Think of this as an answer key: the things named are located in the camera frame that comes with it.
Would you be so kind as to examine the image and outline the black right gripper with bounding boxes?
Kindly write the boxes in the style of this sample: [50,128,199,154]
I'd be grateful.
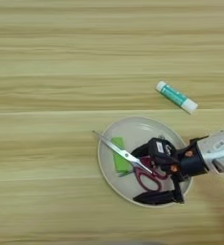
[130,137,211,206]

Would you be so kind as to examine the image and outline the red-handled scissors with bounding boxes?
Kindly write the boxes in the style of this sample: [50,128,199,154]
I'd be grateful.
[92,129,169,192]

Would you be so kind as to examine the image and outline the black box with white label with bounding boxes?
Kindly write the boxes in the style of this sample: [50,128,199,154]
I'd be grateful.
[147,137,178,167]

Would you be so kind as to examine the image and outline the green eraser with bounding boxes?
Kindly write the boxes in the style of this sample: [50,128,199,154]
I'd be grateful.
[111,137,134,177]

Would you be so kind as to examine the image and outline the round white plate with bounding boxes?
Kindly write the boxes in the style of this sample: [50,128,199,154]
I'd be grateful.
[97,115,193,209]

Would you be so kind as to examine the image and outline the green and white glue stick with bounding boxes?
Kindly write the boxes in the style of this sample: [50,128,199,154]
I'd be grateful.
[155,80,199,115]

